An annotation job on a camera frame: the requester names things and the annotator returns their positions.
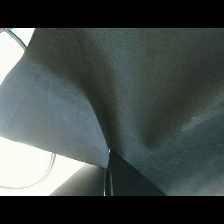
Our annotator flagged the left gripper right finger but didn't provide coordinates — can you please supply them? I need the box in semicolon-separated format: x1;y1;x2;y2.
109;151;167;197

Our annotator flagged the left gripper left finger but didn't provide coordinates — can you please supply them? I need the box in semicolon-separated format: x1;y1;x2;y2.
49;163;109;197

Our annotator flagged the black garment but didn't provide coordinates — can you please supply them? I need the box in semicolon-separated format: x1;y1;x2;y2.
0;27;224;197

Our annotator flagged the black cable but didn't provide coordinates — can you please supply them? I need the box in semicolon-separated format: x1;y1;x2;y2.
0;28;28;50
0;151;58;190

